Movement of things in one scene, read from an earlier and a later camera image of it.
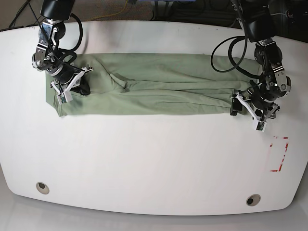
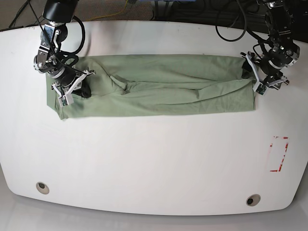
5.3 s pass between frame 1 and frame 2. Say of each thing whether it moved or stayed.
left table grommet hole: stayed
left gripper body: stayed
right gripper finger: moved
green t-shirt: stayed
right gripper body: moved
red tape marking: stayed
